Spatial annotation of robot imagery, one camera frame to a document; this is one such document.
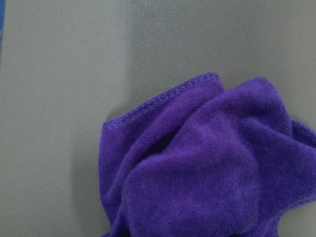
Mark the blue tape strip lengthwise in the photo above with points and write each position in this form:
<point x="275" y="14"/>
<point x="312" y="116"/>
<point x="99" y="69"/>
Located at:
<point x="2" y="14"/>

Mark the purple microfiber towel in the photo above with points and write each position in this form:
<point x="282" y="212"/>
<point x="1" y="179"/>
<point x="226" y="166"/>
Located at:
<point x="202" y="161"/>

